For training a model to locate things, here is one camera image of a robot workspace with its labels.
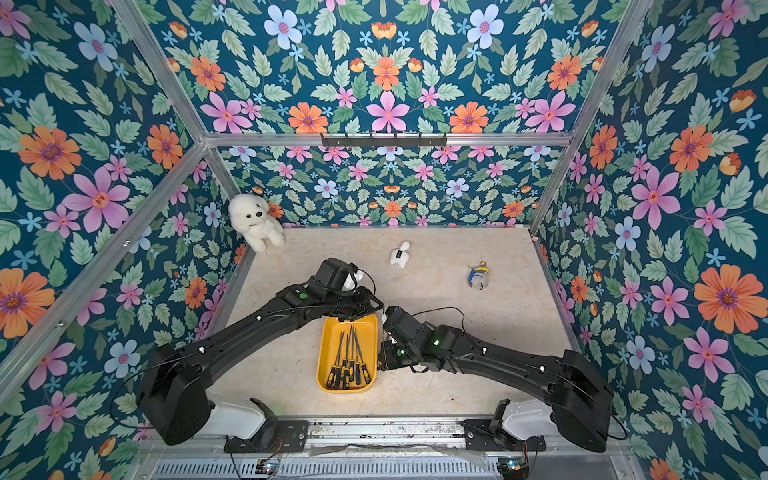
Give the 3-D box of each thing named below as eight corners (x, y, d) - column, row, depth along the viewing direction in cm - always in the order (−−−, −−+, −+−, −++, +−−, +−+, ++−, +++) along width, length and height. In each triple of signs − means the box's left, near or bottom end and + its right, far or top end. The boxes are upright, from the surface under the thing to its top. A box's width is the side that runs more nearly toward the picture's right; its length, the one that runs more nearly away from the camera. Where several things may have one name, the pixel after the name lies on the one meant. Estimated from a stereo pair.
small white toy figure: (388, 261, 111) (387, 255, 109) (405, 246, 116) (404, 240, 113) (401, 270, 108) (401, 264, 106) (418, 255, 113) (418, 249, 110)
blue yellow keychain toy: (469, 291, 103) (471, 284, 100) (466, 267, 109) (467, 260, 106) (489, 291, 103) (492, 284, 100) (484, 267, 109) (487, 260, 106)
